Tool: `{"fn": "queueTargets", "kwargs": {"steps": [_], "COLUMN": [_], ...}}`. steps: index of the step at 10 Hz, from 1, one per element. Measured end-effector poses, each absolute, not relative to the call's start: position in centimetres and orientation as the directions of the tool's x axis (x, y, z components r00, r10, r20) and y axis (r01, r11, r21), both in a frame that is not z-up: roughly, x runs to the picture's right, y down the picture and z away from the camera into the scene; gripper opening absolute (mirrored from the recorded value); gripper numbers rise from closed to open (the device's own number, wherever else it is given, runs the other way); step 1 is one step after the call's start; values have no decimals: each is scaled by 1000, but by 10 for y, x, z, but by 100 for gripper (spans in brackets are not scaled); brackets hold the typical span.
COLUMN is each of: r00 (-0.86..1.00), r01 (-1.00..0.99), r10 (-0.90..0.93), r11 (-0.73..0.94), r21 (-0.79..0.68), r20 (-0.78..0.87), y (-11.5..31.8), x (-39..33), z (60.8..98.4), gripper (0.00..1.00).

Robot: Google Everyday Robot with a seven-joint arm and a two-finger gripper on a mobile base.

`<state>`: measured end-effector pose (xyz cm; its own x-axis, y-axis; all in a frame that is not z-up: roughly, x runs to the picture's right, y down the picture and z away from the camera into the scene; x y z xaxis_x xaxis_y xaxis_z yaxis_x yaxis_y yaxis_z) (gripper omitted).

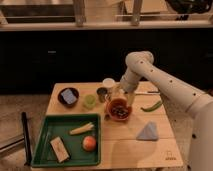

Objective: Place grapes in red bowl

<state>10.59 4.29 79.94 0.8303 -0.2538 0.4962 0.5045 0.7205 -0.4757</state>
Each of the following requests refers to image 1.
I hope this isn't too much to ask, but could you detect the tan scrub sponge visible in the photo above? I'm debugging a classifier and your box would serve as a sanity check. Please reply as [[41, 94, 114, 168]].
[[50, 137, 69, 163]]

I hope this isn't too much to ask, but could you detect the black bar beside table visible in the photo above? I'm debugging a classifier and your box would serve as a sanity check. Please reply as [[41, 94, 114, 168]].
[[21, 112, 32, 166]]

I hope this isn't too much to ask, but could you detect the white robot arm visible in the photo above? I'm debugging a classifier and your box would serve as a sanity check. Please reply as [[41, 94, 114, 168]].
[[118, 51, 213, 171]]

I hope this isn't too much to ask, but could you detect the green plastic cup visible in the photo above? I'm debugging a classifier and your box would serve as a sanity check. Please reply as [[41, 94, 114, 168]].
[[83, 94, 96, 109]]

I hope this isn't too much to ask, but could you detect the green pepper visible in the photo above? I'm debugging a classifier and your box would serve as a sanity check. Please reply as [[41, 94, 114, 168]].
[[141, 100, 162, 112]]

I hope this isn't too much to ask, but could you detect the orange peach fruit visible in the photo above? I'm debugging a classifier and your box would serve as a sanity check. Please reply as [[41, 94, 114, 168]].
[[83, 136, 96, 151]]

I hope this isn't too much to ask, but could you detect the red bowl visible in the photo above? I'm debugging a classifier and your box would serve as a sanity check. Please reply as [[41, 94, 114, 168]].
[[106, 98, 132, 121]]

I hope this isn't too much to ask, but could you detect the dark brown bowl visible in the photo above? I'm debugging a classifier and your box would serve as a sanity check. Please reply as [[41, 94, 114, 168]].
[[58, 87, 79, 108]]

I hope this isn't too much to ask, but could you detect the white cup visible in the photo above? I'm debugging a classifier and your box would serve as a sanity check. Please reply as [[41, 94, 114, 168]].
[[102, 78, 115, 92]]

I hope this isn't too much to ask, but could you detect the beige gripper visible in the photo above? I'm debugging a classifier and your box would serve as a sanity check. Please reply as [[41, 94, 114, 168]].
[[111, 76, 138, 107]]

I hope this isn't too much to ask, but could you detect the green plastic tray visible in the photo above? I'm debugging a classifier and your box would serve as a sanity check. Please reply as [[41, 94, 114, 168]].
[[31, 114, 101, 168]]

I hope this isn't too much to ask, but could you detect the grey metal cup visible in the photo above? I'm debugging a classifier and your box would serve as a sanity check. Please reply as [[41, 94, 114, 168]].
[[96, 87, 108, 103]]

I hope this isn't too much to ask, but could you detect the blue triangular cloth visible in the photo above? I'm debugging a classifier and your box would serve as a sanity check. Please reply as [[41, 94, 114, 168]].
[[136, 122, 159, 141]]

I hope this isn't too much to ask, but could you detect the blue sponge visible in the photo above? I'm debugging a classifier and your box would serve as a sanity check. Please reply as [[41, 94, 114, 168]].
[[61, 89, 77, 104]]

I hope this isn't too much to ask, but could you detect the dark grapes bunch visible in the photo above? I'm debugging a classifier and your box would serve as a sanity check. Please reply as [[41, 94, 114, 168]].
[[112, 105, 128, 118]]

